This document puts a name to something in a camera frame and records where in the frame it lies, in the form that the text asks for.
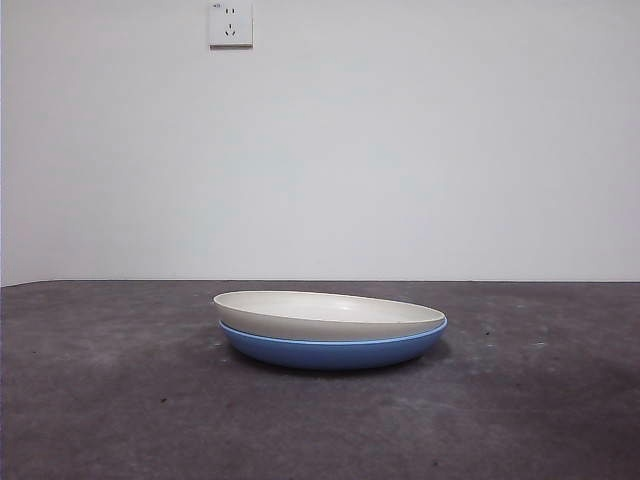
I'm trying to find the white round plate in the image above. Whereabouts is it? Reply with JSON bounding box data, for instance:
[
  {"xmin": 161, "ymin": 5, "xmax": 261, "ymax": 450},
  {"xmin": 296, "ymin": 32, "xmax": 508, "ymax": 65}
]
[{"xmin": 212, "ymin": 289, "xmax": 446, "ymax": 342}]

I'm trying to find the white wall socket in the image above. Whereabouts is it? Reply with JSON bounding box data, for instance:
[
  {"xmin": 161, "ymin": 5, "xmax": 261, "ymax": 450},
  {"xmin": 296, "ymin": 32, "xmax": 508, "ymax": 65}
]
[{"xmin": 208, "ymin": 0, "xmax": 254, "ymax": 50}]

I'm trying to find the blue round plate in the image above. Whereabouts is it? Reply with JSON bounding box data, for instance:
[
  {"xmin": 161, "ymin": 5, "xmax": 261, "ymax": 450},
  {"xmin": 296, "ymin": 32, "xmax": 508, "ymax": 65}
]
[{"xmin": 217, "ymin": 319, "xmax": 449, "ymax": 371}]

